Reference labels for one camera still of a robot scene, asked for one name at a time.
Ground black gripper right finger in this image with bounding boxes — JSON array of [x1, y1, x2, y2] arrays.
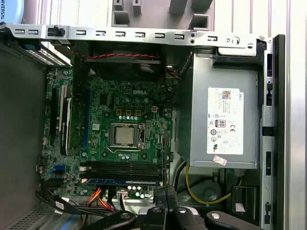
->
[[167, 185, 264, 230]]

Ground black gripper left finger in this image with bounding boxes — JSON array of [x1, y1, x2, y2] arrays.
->
[[79, 187, 169, 230]]

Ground RAM slot with white clips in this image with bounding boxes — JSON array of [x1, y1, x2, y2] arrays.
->
[[80, 165, 165, 172], [80, 176, 164, 187]]

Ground black expansion slot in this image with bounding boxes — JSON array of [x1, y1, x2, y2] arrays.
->
[[49, 87, 57, 146]]

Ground small pink sticker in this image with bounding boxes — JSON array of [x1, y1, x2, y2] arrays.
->
[[213, 155, 228, 166]]

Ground silver metal socket cover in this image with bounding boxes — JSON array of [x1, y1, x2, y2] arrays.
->
[[109, 123, 141, 149]]

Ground silver topped CPU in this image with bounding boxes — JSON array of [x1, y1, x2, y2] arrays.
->
[[114, 126, 135, 146]]

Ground CPU socket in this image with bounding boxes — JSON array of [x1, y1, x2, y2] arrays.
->
[[107, 122, 147, 154]]

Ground silver power supply box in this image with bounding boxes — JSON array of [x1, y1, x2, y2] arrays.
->
[[178, 51, 261, 170]]

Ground white power supply label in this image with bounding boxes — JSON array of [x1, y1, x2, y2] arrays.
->
[[206, 86, 244, 155]]

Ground green Dell motherboard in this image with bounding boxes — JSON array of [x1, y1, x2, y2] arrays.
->
[[39, 67, 177, 199]]

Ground black case fan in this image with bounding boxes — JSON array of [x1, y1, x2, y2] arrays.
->
[[83, 46, 162, 81]]

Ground grey metal drive cage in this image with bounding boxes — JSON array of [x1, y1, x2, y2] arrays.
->
[[0, 42, 72, 230]]

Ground silver and black PC case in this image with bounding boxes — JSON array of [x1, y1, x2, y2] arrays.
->
[[0, 23, 288, 230]]

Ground grey plastic parts rack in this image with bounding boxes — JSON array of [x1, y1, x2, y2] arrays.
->
[[111, 0, 215, 32]]

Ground thin wire locking lever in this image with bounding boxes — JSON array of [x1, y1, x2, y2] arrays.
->
[[106, 123, 147, 154]]

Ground orange red yellow power wires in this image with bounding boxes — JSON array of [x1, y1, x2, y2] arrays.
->
[[85, 186, 116, 214]]

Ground black data cable with tags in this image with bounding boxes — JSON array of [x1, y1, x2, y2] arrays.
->
[[35, 179, 116, 216]]

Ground red black twisted fan wire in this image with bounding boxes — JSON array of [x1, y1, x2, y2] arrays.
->
[[80, 53, 161, 61]]

